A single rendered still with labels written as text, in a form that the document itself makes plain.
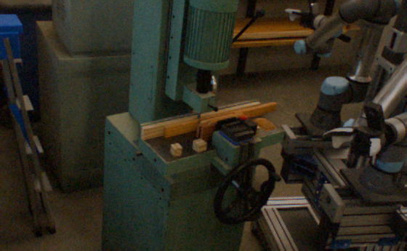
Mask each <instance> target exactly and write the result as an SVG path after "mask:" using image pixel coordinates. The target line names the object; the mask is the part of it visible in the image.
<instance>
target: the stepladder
mask: <svg viewBox="0 0 407 251"><path fill-rule="evenodd" d="M22 34H23V25H22V24H21V23H20V21H19V19H18V18H17V15H0V66H1V72H2V75H3V79H4V85H5V88H4V91H5V92H6V94H7V98H8V104H9V109H10V113H11V117H12V123H13V126H14V130H15V139H16V143H17V148H18V151H19V155H20V164H21V167H22V171H23V177H24V181H25V189H26V193H27V197H28V203H29V205H28V209H29V211H30V213H31V214H32V216H34V219H35V222H36V224H35V226H36V236H37V237H41V236H42V230H41V223H40V222H39V216H38V212H37V208H36V206H37V204H36V199H35V195H34V192H33V190H34V191H35V193H36V197H37V193H39V195H40V198H41V205H42V207H43V210H44V212H45V213H46V214H47V216H48V221H49V229H50V232H51V234H53V233H56V229H55V222H54V221H53V219H52V213H51V210H50V208H49V200H48V197H47V191H51V192H52V189H51V186H50V183H49V181H48V178H47V176H46V173H45V172H41V168H40V164H39V158H38V154H39V153H42V154H43V155H44V152H43V150H42V147H41V145H40V142H39V139H38V137H37V136H33V133H32V130H31V126H30V122H29V119H28V112H27V111H29V110H32V112H33V106H32V105H31V102H30V100H29V98H28V96H27V95H26V96H23V93H22V90H21V86H20V80H19V76H18V73H17V69H16V65H15V63H20V64H21V66H23V62H22V60H21V59H20V47H19V36H18V35H22ZM23 134H24V136H25V138H24V137H23ZM27 154H30V157H31V161H32V165H33V171H34V175H31V172H30V169H29V165H28V160H27Z"/></svg>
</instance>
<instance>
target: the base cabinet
mask: <svg viewBox="0 0 407 251"><path fill-rule="evenodd" d="M218 188H219V186H217V187H216V188H210V189H207V190H205V191H202V192H200V193H197V194H192V195H189V196H186V197H185V198H182V199H177V200H174V201H173V202H168V201H167V199H165V198H164V196H163V195H162V194H160V193H159V191H158V189H157V188H155V187H154V186H153V184H152V183H151V182H150V181H149V180H148V179H147V178H146V177H145V176H144V175H143V173H142V172H140V171H139V170H138V169H137V167H136V166H135V165H134V164H133V163H132V162H131V161H130V159H129V158H128V157H127V156H126V155H125V154H124V153H123V152H122V151H121V149H120V148H119V147H118V146H116V144H115V143H114V142H113V141H112V140H111V139H110V138H109V137H108V136H107V135H106V134H105V150H104V180H103V201H102V245H101V248H102V250H103V251H239V249H240V245H241V240H242V236H243V227H244V224H245V222H242V223H239V224H236V225H227V224H224V223H222V222H221V221H219V220H218V219H217V216H216V215H215V212H214V199H215V196H216V192H217V189H218ZM236 195H237V189H235V188H234V187H232V185H229V186H228V188H227V190H226V192H225V194H224V196H223V199H222V211H223V210H225V209H226V208H227V207H228V206H229V205H230V204H232V202H233V201H234V199H236V197H237V196H236Z"/></svg>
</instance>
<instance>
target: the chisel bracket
mask: <svg viewBox="0 0 407 251"><path fill-rule="evenodd" d="M196 84H197V83H189V84H184V85H183V91H182V100H183V101H184V102H185V103H186V104H188V105H189V106H190V107H191V108H193V109H195V110H196V111H197V112H199V113H200V114H203V113H208V112H211V111H214V109H211V108H210V107H208V106H207V105H208V104H211V105H212V106H214V107H215V103H216V95H215V94H213V93H211V92H210V91H209V92H208V93H198V92H196Z"/></svg>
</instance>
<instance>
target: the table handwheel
mask: <svg viewBox="0 0 407 251"><path fill-rule="evenodd" d="M256 165H262V166H264V167H266V168H267V170H268V172H269V170H271V171H273V172H275V168H274V165H273V163H272V162H270V161H269V160H268V159H265V158H263V157H254V158H251V159H248V160H246V161H244V162H242V163H240V164H239V165H238V166H237V167H234V168H233V169H232V171H231V172H229V173H228V174H227V176H225V175H224V174H223V173H222V172H220V171H219V170H218V169H217V168H216V167H215V171H216V172H217V173H218V174H219V175H221V176H222V178H224V180H223V181H222V183H221V185H220V186H219V188H218V189H217V192H216V196H215V199H214V212H215V215H216V216H217V219H218V220H219V221H221V222H222V223H224V224H227V225H236V224H239V223H242V222H244V221H247V220H248V219H249V218H251V217H252V216H254V215H255V214H257V213H258V212H259V210H261V209H262V207H263V206H264V205H265V203H266V202H267V200H268V199H269V198H270V195H271V193H272V192H273V189H274V188H275V180H274V179H273V178H272V177H270V176H269V180H268V184H267V187H266V189H265V191H255V188H253V187H252V186H251V185H250V184H249V174H250V168H251V167H253V166H256ZM244 170H246V175H245V181H244V183H242V182H241V181H240V180H239V179H238V178H237V176H238V175H239V174H240V173H241V172H243V171H244ZM229 185H232V187H234V188H235V189H237V195H238V197H237V198H236V199H234V201H233V202H232V204H230V205H229V206H228V207H227V208H226V209H225V210H223V211H222V199H223V196H224V194H225V192H226V190H227V188H228V186H229ZM254 195H261V196H262V197H261V198H260V199H259V201H258V202H257V203H256V204H255V205H254V206H253V207H252V208H251V209H250V210H248V211H247V212H245V213H244V214H242V215H238V216H236V217H232V218H231V217H227V216H226V214H227V213H228V212H229V211H230V210H232V208H233V207H234V206H235V205H236V204H237V203H239V201H240V200H244V201H245V202H247V201H249V200H251V199H253V197H254Z"/></svg>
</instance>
